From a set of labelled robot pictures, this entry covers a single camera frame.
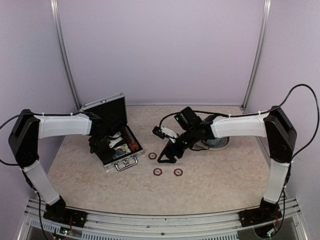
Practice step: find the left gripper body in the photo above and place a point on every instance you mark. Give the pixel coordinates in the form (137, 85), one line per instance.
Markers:
(98, 146)

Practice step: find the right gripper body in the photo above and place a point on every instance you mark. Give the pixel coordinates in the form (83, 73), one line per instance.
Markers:
(191, 139)

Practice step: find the single red chip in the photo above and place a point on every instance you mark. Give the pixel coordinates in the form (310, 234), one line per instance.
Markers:
(178, 172)

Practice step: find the blue playing card deck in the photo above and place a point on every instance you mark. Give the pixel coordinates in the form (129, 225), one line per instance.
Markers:
(121, 151)

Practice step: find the aluminium poker case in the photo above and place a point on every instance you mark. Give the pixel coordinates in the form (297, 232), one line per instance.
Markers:
(115, 104)

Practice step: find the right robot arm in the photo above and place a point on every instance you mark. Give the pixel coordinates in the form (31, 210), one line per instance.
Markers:
(272, 124)

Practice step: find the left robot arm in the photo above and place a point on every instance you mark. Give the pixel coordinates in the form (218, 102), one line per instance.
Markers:
(30, 127)

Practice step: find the chip row right in case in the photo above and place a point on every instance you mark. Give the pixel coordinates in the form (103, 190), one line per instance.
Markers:
(129, 139)

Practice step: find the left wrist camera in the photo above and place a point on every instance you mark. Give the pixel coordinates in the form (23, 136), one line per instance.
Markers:
(115, 140)

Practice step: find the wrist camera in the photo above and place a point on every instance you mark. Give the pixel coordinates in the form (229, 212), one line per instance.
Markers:
(115, 140)
(163, 132)

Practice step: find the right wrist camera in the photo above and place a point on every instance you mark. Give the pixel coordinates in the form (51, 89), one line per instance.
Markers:
(163, 132)

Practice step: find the left aluminium corner post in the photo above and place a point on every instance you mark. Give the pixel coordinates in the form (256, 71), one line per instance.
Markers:
(54, 4)

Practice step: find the aluminium corner post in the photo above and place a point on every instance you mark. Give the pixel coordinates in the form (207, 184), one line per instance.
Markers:
(258, 53)
(54, 4)

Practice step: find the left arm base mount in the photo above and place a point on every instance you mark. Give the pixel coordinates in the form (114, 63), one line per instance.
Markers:
(70, 217)

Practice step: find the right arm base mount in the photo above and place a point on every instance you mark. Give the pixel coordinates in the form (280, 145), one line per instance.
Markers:
(259, 215)

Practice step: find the right aluminium corner post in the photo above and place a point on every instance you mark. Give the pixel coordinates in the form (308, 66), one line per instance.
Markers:
(258, 53)

